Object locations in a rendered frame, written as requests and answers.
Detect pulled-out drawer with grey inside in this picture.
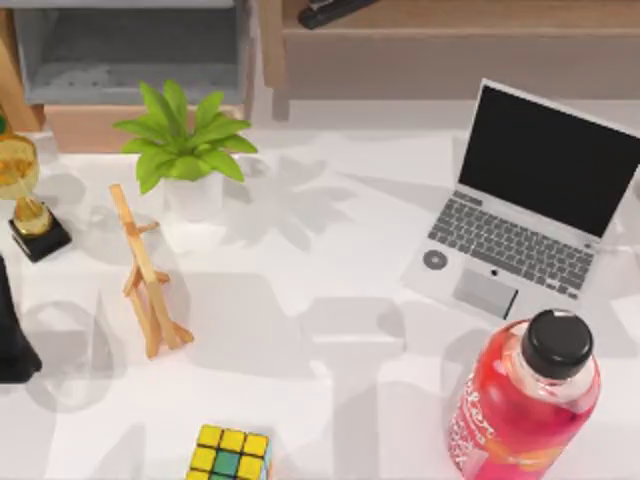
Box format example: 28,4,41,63
13,0,251,106

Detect black stapler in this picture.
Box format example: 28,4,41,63
297,0,381,30

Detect colourful puzzle cube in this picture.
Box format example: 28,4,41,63
185,424,275,480

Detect small wooden easel stand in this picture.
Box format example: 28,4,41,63
108,183,195,361

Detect gold trophy on black base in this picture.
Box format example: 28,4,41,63
0,113,73,264

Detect green plant in white pot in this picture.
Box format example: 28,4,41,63
111,78,259,224

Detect pale wooden drawer front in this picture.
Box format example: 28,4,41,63
43,102,246,154

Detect wooden open shelf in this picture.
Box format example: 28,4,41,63
259,0,640,123

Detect pink bottle with black cap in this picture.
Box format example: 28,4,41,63
447,308,602,480

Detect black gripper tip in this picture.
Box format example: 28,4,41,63
0,254,44,385

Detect silver laptop with black screen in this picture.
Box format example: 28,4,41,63
400,77,640,321

